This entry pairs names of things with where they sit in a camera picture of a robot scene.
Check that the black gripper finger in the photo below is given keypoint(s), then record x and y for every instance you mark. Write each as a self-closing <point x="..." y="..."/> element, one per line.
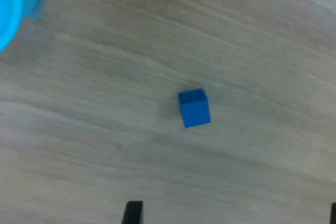
<point x="134" y="213"/>
<point x="334" y="214"/>

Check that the blue cube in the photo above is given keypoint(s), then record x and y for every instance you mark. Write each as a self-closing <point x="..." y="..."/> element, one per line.
<point x="195" y="111"/>

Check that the blue plastic cup bin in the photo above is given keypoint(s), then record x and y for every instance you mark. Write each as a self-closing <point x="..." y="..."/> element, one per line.
<point x="13" y="3"/>

